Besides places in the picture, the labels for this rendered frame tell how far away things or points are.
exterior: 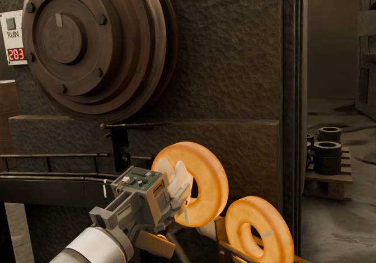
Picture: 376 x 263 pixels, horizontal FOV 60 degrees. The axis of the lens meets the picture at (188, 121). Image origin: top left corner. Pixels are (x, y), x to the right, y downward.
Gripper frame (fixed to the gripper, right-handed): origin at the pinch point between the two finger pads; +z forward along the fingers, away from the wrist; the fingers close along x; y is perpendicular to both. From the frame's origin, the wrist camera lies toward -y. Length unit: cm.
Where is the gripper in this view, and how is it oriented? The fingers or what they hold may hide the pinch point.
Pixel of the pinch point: (187, 174)
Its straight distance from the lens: 60.8
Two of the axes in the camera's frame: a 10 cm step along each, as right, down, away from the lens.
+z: 5.2, -4.6, 7.2
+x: -8.3, -0.8, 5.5
